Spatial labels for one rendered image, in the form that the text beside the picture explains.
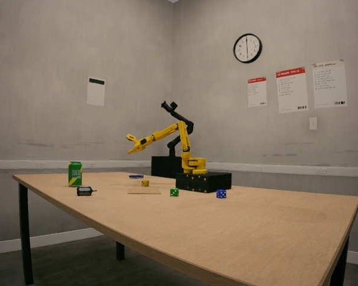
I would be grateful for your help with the green die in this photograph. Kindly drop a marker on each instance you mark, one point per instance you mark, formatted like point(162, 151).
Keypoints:
point(174, 192)

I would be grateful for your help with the blue die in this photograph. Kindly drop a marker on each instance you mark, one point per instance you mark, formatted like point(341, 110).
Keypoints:
point(221, 193)

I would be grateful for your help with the green soda can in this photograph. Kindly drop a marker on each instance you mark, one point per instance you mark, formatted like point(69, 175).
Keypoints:
point(75, 174)

